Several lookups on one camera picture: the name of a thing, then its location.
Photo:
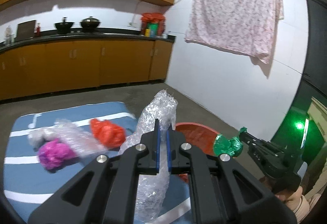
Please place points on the beige furniture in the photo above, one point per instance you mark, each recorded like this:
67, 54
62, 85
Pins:
318, 116

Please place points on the green box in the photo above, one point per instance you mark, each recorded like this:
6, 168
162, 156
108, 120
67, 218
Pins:
152, 28

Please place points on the red canister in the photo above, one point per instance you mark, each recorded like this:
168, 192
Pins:
143, 25

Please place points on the green indicator light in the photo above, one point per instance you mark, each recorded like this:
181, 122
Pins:
299, 125

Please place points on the red bag over containers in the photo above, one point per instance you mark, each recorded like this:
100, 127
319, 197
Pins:
152, 17

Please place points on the glass jar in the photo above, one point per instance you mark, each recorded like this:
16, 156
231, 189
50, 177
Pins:
9, 36

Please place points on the red bottle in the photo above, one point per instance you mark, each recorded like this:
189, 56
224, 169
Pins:
38, 31

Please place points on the person's right hand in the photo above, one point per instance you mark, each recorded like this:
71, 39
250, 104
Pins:
286, 194

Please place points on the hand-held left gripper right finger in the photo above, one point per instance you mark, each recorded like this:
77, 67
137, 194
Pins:
169, 147

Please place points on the wooden base cabinets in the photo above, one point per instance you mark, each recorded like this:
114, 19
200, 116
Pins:
76, 65

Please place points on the pink floral hanging cloth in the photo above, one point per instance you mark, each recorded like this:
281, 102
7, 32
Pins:
235, 9

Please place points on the wall socket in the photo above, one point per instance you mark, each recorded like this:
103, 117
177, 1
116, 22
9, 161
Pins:
131, 24

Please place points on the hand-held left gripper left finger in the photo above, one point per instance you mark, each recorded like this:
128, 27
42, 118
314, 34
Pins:
158, 137

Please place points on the clear bubble wrap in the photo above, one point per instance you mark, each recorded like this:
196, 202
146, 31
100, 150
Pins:
76, 137
155, 111

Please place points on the person's right forearm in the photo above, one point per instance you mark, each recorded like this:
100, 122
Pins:
299, 208

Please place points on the red plastic basket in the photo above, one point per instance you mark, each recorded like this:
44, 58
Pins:
196, 137

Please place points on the black pot with lid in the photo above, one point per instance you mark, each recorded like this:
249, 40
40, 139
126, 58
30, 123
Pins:
89, 23

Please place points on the purple plastic bag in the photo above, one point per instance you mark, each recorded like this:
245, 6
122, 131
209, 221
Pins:
55, 153

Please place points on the black wok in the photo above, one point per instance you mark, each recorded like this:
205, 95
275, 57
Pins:
63, 27

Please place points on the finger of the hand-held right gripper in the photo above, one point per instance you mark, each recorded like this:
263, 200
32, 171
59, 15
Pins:
251, 138
256, 156

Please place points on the dark door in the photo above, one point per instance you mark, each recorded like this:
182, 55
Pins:
315, 42

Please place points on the dark green plastic bag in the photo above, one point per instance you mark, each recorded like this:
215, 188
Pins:
226, 144

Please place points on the black kitchen countertop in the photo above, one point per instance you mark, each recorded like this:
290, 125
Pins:
102, 35

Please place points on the orange plastic bag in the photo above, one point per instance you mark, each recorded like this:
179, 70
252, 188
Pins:
107, 133

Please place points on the dark brown cutting board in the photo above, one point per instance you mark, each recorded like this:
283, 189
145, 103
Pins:
25, 30

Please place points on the blue striped music-note blanket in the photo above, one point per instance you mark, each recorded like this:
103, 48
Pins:
25, 178

